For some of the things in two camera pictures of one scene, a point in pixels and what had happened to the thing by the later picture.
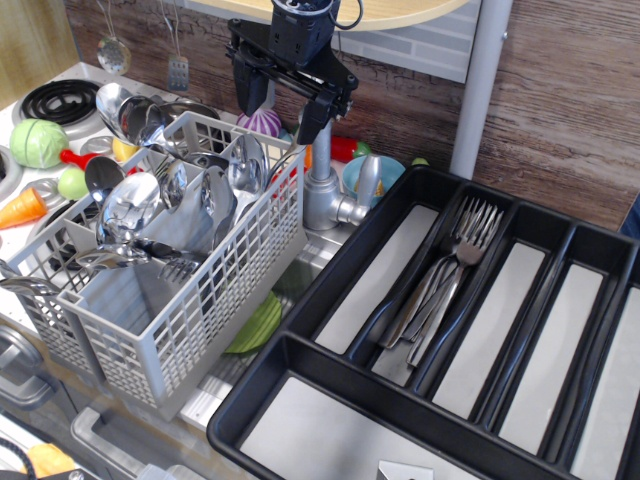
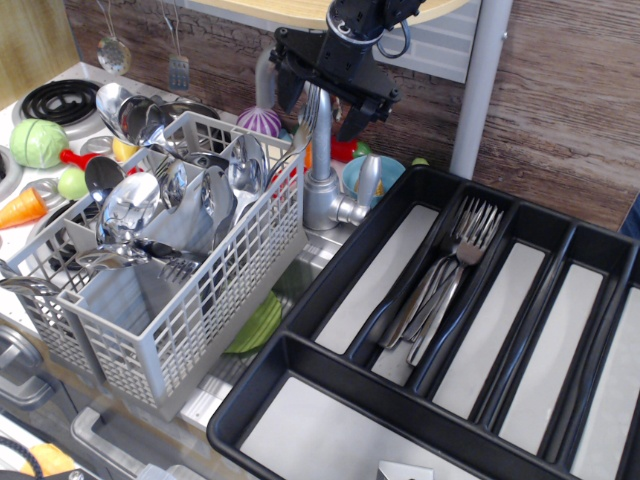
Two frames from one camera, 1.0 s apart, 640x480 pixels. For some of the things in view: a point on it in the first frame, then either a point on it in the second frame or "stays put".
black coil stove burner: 64,100 stays put
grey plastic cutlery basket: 148,287 stays put
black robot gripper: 297,45 to 338,60
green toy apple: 72,184 stays put
